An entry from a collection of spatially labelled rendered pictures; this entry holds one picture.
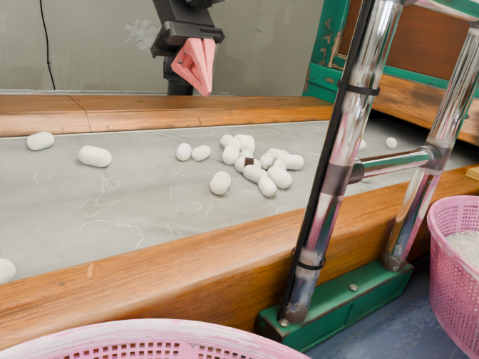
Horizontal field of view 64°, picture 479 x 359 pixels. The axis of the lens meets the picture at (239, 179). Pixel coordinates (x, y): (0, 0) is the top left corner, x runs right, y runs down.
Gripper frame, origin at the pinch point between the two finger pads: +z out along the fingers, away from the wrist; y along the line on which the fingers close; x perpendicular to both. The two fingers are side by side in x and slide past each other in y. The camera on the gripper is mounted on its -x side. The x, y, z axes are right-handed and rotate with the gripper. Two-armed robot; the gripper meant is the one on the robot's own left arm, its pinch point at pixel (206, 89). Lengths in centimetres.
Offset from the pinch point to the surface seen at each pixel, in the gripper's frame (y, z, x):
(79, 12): 42, -144, 130
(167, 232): -17.3, 21.5, -8.5
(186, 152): -7.5, 10.2, -0.7
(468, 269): 1.2, 33.6, -22.2
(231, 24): 139, -138, 118
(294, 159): 5.7, 15.0, -5.3
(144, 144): -9.8, 5.6, 5.0
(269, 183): -3.3, 18.6, -8.3
